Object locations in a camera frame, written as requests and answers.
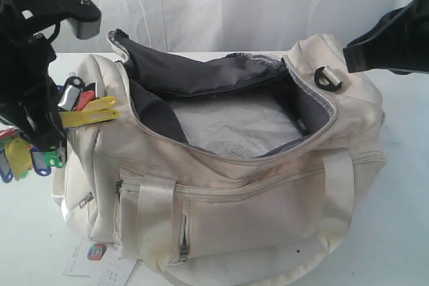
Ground white paper hang tag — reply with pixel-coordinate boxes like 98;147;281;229
63;237;137;285

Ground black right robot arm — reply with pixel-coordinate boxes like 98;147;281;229
343;0;428;75

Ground cream fabric duffel bag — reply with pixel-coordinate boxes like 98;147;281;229
52;29;385;285

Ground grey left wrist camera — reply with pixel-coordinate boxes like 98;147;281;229
54;0;102;40

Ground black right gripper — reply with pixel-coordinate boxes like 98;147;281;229
343;7;411;72

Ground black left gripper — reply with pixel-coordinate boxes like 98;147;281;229
1;0;66;152

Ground white backdrop curtain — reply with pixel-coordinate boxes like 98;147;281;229
54;0;411;52

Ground clear plastic package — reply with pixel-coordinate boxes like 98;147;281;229
170;91;302;159

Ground colourful key tag bunch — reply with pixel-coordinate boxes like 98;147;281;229
1;76;121;184

